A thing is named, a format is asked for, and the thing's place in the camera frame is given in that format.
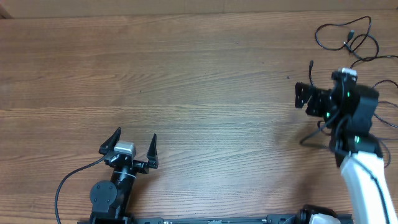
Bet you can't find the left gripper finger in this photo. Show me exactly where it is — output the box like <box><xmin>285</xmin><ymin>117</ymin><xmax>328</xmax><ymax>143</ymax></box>
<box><xmin>147</xmin><ymin>134</ymin><xmax>159</xmax><ymax>169</ymax></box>
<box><xmin>98</xmin><ymin>127</ymin><xmax>121</xmax><ymax>155</ymax></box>

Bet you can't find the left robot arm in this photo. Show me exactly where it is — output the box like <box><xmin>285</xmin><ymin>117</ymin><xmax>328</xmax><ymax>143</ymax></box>
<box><xmin>89</xmin><ymin>128</ymin><xmax>159</xmax><ymax>224</ymax></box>

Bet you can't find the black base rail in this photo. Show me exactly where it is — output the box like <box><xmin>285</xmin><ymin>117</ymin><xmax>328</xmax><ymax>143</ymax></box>
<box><xmin>77</xmin><ymin>213</ymin><xmax>354</xmax><ymax>224</ymax></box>

